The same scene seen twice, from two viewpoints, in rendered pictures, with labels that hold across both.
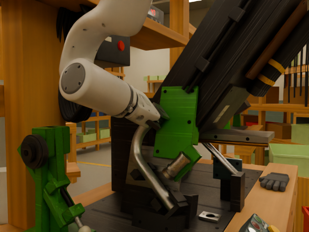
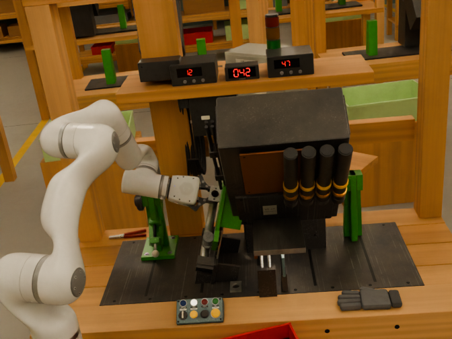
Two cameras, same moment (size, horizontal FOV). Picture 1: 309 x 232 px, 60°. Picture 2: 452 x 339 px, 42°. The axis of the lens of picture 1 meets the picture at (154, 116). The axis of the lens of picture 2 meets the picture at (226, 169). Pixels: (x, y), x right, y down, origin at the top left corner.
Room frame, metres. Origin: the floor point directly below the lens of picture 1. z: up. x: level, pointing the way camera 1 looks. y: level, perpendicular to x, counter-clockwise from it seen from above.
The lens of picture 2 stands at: (0.02, -1.67, 2.10)
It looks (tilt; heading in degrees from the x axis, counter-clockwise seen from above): 24 degrees down; 64
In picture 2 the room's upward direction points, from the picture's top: 6 degrees counter-clockwise
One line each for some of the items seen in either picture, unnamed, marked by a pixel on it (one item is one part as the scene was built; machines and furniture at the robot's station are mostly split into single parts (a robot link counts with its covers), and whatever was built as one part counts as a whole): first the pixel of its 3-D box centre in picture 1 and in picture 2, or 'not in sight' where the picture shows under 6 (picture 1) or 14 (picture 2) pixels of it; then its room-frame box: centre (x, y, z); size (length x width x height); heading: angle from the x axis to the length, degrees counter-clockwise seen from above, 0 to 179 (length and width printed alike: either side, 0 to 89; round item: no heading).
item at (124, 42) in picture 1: (100, 41); (215, 110); (0.89, 0.18, 1.42); 0.17 x 0.12 x 0.15; 150
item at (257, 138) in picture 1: (209, 135); (276, 222); (0.90, -0.19, 1.11); 0.39 x 0.16 x 0.03; 60
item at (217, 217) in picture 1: (210, 217); (235, 286); (0.74, -0.16, 0.90); 0.06 x 0.04 x 0.01; 60
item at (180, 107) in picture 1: (180, 121); (230, 205); (0.79, -0.08, 1.17); 0.13 x 0.12 x 0.20; 150
